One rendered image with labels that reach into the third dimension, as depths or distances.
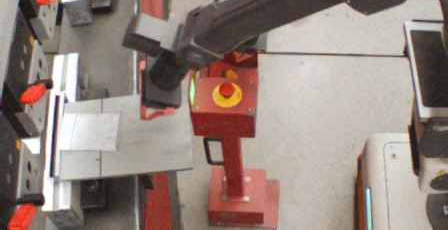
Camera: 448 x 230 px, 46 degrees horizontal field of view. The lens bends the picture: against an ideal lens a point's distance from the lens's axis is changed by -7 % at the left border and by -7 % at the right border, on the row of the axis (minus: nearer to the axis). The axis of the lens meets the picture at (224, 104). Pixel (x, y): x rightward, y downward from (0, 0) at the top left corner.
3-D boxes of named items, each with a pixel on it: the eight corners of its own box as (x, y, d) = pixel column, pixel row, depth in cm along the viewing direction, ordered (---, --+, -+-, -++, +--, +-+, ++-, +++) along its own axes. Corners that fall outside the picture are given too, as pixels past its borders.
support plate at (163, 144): (193, 169, 106) (193, 167, 105) (61, 182, 106) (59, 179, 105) (187, 91, 116) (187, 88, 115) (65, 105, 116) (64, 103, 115)
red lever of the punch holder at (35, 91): (35, 93, 77) (53, 76, 86) (10, 96, 77) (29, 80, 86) (38, 105, 77) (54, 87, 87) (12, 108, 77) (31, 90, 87)
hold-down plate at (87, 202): (108, 211, 114) (104, 206, 112) (83, 213, 114) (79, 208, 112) (109, 94, 131) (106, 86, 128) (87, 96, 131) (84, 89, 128)
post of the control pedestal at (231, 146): (243, 196, 196) (236, 114, 151) (227, 195, 197) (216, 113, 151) (244, 182, 199) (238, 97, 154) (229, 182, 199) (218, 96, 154)
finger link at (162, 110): (126, 126, 101) (145, 99, 94) (127, 94, 105) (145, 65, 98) (161, 133, 104) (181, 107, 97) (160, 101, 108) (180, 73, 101)
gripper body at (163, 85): (143, 104, 95) (159, 80, 90) (143, 57, 101) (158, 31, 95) (178, 111, 98) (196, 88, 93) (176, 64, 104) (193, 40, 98)
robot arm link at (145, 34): (207, 65, 83) (220, 15, 86) (135, 38, 79) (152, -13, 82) (180, 84, 94) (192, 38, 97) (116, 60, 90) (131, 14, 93)
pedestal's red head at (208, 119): (255, 138, 146) (254, 100, 132) (194, 136, 148) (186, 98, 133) (258, 76, 157) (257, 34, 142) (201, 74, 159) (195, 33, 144)
